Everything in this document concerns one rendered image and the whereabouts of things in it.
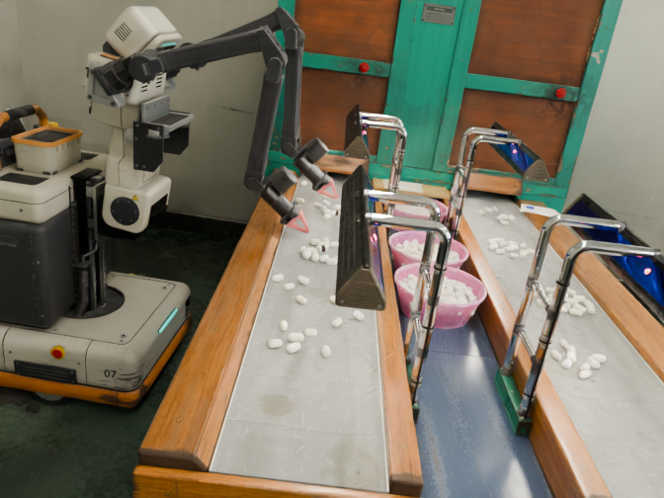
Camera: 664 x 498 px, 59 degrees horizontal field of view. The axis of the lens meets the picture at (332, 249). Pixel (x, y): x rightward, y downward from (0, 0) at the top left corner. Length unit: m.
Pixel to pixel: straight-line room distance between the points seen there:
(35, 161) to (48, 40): 1.85
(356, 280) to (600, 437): 0.66
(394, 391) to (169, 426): 0.44
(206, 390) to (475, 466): 0.54
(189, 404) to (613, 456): 0.81
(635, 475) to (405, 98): 1.79
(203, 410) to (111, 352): 1.11
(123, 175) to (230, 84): 1.63
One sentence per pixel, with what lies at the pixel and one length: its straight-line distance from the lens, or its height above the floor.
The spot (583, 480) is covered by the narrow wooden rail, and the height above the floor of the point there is 0.76.
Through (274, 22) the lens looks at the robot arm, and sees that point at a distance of 2.17.
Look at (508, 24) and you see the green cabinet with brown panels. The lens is 2.65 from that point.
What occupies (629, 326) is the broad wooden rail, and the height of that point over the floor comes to 0.76.
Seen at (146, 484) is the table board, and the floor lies 0.72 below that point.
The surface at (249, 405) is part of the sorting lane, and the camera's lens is 1.18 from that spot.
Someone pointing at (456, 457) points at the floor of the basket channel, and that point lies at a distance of 1.26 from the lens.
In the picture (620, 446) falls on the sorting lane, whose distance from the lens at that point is 1.35.
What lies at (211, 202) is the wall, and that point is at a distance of 3.82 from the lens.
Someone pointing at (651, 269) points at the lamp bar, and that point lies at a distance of 1.24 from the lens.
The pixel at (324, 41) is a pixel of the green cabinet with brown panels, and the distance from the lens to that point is 2.58.
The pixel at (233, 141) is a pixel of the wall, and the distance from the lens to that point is 3.67.
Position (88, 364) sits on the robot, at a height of 0.22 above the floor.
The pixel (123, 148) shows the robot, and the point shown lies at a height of 0.93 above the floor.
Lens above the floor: 1.47
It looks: 23 degrees down
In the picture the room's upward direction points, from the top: 7 degrees clockwise
